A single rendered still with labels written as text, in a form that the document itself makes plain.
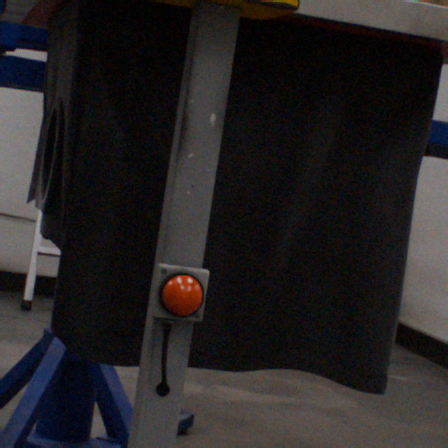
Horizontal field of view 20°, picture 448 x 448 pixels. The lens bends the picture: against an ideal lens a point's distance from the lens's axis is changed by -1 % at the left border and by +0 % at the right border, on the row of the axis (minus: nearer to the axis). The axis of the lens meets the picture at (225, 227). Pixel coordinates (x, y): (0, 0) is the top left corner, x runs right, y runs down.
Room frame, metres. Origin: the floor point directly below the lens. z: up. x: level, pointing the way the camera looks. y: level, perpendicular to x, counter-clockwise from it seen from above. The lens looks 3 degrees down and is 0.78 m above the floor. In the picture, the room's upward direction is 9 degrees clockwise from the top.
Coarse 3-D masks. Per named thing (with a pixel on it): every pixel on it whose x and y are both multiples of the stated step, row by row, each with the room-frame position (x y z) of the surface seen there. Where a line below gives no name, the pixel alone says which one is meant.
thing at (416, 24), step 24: (24, 0) 1.73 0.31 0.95; (312, 0) 1.43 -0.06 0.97; (336, 0) 1.44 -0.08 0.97; (360, 0) 1.45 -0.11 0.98; (384, 0) 1.45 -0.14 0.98; (408, 0) 1.46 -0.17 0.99; (24, 24) 2.12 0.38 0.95; (336, 24) 1.47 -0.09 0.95; (360, 24) 1.45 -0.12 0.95; (384, 24) 1.45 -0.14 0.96; (408, 24) 1.46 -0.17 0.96; (432, 24) 1.47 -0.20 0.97
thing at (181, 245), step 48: (192, 0) 1.22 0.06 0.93; (240, 0) 1.18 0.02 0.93; (288, 0) 1.18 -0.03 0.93; (192, 48) 1.22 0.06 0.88; (192, 96) 1.21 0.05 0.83; (192, 144) 1.21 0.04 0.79; (192, 192) 1.21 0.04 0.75; (192, 240) 1.22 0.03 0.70; (144, 336) 1.24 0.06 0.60; (144, 384) 1.21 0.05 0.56; (144, 432) 1.21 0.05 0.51
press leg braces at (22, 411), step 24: (24, 360) 2.94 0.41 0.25; (48, 360) 2.72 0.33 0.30; (0, 384) 3.00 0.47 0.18; (24, 384) 2.98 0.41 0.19; (48, 384) 2.68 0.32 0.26; (96, 384) 2.74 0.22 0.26; (120, 384) 2.73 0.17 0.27; (0, 408) 3.05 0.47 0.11; (24, 408) 2.62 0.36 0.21; (120, 408) 2.68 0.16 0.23; (24, 432) 2.59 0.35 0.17; (120, 432) 2.67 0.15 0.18
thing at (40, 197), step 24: (72, 0) 1.57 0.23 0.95; (48, 24) 1.90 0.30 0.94; (72, 24) 1.55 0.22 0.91; (48, 48) 1.89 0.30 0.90; (72, 48) 1.55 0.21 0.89; (48, 72) 1.81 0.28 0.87; (48, 96) 1.79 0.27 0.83; (48, 120) 1.78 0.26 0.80; (48, 144) 1.64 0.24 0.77; (48, 168) 1.64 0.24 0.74; (48, 192) 1.52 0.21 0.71; (48, 216) 1.56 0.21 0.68
